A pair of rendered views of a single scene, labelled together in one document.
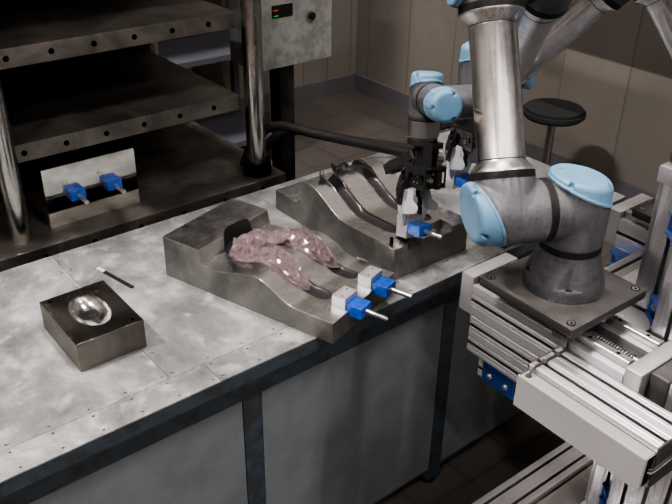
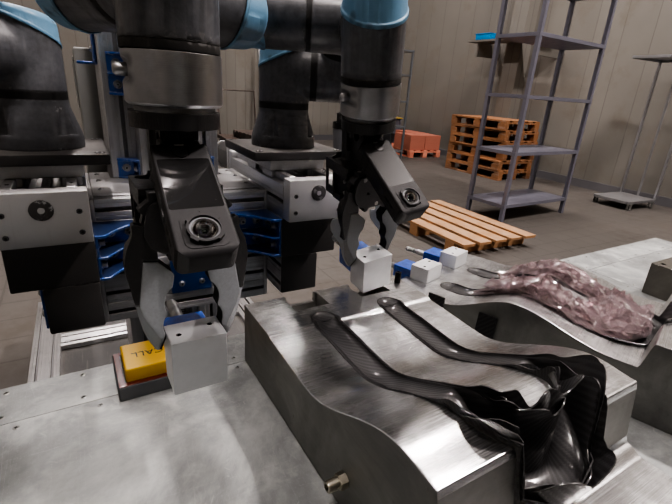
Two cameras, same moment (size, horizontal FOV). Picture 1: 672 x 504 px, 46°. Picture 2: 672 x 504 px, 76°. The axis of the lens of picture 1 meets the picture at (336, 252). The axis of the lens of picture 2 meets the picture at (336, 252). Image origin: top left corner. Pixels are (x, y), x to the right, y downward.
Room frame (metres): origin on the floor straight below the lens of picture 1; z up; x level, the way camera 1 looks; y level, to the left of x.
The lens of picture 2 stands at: (2.35, -0.16, 1.18)
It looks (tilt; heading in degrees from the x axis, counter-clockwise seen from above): 21 degrees down; 187
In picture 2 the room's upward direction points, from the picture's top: 4 degrees clockwise
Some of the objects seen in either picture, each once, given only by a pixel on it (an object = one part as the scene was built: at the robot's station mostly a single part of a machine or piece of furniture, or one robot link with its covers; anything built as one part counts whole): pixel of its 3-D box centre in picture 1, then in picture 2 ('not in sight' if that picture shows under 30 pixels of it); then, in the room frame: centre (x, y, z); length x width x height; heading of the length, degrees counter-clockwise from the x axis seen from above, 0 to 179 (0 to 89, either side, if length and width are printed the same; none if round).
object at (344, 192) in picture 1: (369, 193); (442, 351); (1.93, -0.09, 0.92); 0.35 x 0.16 x 0.09; 39
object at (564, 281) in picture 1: (566, 260); (283, 123); (1.30, -0.43, 1.09); 0.15 x 0.15 x 0.10
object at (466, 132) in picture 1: (470, 125); (177, 181); (1.99, -0.35, 1.09); 0.09 x 0.08 x 0.12; 39
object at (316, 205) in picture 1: (367, 206); (438, 399); (1.95, -0.08, 0.87); 0.50 x 0.26 x 0.14; 39
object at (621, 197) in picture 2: not in sight; (642, 135); (-3.62, 2.80, 0.88); 0.63 x 0.51 x 1.75; 128
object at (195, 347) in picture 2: (468, 182); (184, 330); (1.98, -0.36, 0.93); 0.13 x 0.05 x 0.05; 39
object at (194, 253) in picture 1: (277, 264); (560, 310); (1.66, 0.14, 0.85); 0.50 x 0.26 x 0.11; 56
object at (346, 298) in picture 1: (362, 309); (432, 256); (1.47, -0.06, 0.85); 0.13 x 0.05 x 0.05; 56
